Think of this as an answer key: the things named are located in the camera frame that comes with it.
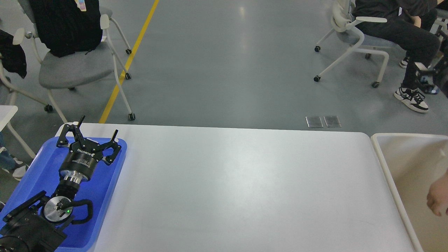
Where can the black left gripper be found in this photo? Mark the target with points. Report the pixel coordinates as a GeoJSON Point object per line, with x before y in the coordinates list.
{"type": "Point", "coordinates": [81, 159]}

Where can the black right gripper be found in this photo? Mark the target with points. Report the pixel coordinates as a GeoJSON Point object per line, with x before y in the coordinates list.
{"type": "Point", "coordinates": [438, 74]}

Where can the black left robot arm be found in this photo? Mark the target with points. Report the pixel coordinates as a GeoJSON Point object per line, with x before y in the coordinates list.
{"type": "Point", "coordinates": [60, 203]}

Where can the bare hand at bin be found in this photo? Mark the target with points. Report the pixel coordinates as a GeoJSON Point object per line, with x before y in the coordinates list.
{"type": "Point", "coordinates": [437, 197]}

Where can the seated person in black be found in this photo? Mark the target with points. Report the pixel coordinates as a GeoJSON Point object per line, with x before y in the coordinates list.
{"type": "Point", "coordinates": [408, 25]}

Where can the grey white sneaker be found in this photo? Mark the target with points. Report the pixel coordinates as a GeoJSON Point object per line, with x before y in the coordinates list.
{"type": "Point", "coordinates": [12, 165]}

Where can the grey chair with jacket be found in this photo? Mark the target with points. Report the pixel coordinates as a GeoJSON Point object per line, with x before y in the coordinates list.
{"type": "Point", "coordinates": [75, 69]}

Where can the beige plastic bin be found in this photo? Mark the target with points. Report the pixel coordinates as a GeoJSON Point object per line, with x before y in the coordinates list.
{"type": "Point", "coordinates": [411, 163]}

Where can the white office chair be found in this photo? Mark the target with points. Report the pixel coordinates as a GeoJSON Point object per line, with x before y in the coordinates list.
{"type": "Point", "coordinates": [344, 25]}

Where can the metal floor plate right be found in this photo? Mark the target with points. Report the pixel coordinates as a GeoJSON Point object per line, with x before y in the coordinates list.
{"type": "Point", "coordinates": [332, 121]}

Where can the metal floor plate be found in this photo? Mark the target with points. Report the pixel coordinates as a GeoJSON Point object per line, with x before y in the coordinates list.
{"type": "Point", "coordinates": [332, 121]}
{"type": "Point", "coordinates": [314, 122]}

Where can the black garment at left edge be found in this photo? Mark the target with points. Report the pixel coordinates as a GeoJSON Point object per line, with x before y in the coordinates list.
{"type": "Point", "coordinates": [12, 56]}

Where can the metal floor plate left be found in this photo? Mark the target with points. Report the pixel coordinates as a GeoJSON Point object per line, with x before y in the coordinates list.
{"type": "Point", "coordinates": [314, 122]}

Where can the black jacket on chair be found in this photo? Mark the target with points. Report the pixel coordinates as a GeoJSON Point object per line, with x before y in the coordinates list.
{"type": "Point", "coordinates": [64, 28]}

